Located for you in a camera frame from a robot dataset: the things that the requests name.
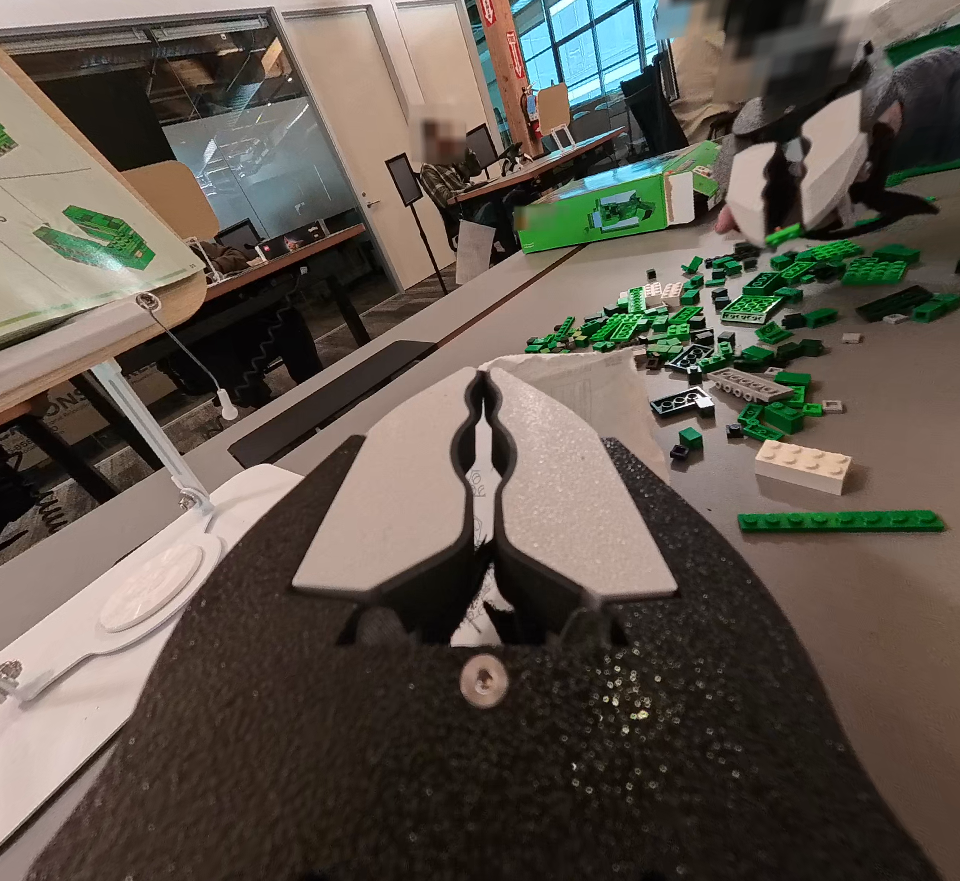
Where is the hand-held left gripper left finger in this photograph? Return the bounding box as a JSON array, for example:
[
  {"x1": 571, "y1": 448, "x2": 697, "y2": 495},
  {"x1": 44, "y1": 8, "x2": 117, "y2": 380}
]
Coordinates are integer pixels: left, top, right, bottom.
[{"x1": 291, "y1": 368, "x2": 486, "y2": 606}]

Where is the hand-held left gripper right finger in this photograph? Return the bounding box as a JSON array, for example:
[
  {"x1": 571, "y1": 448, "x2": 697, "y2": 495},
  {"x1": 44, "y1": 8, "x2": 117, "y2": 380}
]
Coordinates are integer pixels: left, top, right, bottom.
[{"x1": 487, "y1": 371, "x2": 681, "y2": 605}]

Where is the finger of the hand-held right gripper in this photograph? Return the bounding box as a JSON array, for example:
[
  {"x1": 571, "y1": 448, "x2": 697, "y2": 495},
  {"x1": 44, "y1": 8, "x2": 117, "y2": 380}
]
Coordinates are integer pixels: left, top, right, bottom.
[
  {"x1": 726, "y1": 141, "x2": 790, "y2": 239},
  {"x1": 798, "y1": 89, "x2": 873, "y2": 233}
]

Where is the torn white paper bag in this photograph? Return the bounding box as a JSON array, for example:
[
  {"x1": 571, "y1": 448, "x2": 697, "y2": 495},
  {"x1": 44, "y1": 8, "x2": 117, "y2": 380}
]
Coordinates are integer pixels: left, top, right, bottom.
[{"x1": 450, "y1": 348, "x2": 672, "y2": 646}]

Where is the scatter of small green bricks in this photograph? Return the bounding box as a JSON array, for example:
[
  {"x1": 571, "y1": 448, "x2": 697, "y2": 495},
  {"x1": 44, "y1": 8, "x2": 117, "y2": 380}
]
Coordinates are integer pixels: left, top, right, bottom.
[{"x1": 523, "y1": 239, "x2": 960, "y2": 462}]

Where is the person's right forearm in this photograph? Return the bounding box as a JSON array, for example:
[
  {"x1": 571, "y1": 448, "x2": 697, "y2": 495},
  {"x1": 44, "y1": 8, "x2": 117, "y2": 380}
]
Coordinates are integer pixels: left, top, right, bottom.
[{"x1": 862, "y1": 47, "x2": 960, "y2": 173}]

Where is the person's right hand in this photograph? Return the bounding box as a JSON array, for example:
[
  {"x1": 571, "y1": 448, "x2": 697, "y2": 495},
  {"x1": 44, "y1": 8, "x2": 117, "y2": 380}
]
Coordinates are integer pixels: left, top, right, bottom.
[{"x1": 712, "y1": 137, "x2": 746, "y2": 236}]

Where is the black office chair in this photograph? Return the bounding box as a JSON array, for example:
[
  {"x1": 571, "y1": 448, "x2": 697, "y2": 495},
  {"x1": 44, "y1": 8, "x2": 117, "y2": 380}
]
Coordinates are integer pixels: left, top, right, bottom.
[{"x1": 621, "y1": 56, "x2": 687, "y2": 155}]

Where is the large green studded plate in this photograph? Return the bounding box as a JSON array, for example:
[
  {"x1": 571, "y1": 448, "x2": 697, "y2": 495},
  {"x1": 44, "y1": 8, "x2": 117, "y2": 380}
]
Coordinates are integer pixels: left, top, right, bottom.
[{"x1": 841, "y1": 256, "x2": 910, "y2": 288}]

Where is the green wide plate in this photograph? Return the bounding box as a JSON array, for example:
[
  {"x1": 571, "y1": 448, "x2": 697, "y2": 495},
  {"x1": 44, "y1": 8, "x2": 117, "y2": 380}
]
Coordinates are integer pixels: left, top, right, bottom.
[{"x1": 720, "y1": 293, "x2": 785, "y2": 325}]

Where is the dark green flat tile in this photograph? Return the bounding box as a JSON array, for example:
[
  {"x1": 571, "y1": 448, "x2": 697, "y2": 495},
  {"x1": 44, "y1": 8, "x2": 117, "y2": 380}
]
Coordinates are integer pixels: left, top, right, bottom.
[{"x1": 856, "y1": 284, "x2": 939, "y2": 323}]

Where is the green toy box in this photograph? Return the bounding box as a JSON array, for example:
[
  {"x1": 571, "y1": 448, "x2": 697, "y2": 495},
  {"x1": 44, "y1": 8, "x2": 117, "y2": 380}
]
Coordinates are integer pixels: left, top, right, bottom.
[{"x1": 516, "y1": 140, "x2": 727, "y2": 256}]

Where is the light grey long plate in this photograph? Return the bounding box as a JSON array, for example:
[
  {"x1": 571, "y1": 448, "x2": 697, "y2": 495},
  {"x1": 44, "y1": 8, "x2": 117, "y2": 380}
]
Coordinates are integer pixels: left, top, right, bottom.
[{"x1": 707, "y1": 366, "x2": 798, "y2": 404}]

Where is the wooden office table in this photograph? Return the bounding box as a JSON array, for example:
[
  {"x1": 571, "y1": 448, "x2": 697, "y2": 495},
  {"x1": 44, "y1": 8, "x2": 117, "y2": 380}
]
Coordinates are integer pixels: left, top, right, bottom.
[
  {"x1": 0, "y1": 221, "x2": 372, "y2": 432},
  {"x1": 450, "y1": 127, "x2": 627, "y2": 203}
]

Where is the large window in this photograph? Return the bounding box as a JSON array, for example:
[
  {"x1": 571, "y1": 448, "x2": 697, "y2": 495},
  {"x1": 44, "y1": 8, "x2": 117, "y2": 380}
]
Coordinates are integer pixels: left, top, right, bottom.
[{"x1": 506, "y1": 0, "x2": 676, "y2": 110}]

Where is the white eight-stud brick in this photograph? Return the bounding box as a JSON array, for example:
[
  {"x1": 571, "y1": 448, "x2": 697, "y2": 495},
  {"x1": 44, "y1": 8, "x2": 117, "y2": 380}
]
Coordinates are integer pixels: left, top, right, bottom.
[{"x1": 753, "y1": 438, "x2": 854, "y2": 496}]

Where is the white paper sheet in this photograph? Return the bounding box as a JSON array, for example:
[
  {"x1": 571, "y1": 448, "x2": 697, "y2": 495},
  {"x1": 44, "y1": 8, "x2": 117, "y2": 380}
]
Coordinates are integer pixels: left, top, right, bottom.
[{"x1": 456, "y1": 219, "x2": 496, "y2": 287}]

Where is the white wooden book stand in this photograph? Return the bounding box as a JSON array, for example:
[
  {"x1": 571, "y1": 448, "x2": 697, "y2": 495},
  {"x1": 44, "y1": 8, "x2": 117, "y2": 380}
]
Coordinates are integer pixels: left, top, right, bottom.
[{"x1": 0, "y1": 44, "x2": 305, "y2": 792}]

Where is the long green plate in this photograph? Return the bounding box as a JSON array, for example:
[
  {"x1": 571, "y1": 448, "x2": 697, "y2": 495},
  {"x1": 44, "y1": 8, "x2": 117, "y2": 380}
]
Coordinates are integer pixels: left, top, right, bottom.
[{"x1": 737, "y1": 509, "x2": 946, "y2": 536}]

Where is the wooden pillar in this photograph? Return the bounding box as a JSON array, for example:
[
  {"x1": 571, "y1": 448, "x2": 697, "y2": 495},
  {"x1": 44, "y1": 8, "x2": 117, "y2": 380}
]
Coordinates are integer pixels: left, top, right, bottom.
[{"x1": 453, "y1": 0, "x2": 545, "y2": 158}]

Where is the black sign stand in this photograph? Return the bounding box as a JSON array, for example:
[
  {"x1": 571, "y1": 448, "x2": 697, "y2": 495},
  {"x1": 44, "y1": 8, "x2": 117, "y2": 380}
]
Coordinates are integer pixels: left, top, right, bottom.
[{"x1": 383, "y1": 152, "x2": 450, "y2": 296}]

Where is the white door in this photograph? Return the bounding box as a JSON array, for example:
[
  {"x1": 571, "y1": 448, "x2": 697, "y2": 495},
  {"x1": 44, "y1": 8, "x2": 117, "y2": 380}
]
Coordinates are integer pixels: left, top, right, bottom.
[
  {"x1": 281, "y1": 5, "x2": 436, "y2": 290},
  {"x1": 391, "y1": 0, "x2": 496, "y2": 147}
]

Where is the tan rounded divider panel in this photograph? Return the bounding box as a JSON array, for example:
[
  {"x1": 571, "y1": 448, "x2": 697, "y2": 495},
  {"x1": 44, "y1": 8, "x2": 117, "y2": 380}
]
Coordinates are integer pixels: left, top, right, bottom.
[{"x1": 120, "y1": 161, "x2": 221, "y2": 241}]

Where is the building instruction booklet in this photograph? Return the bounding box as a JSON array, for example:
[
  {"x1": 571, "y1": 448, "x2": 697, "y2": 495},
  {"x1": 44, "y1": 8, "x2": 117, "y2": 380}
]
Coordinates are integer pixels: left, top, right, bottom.
[{"x1": 0, "y1": 67, "x2": 202, "y2": 351}]

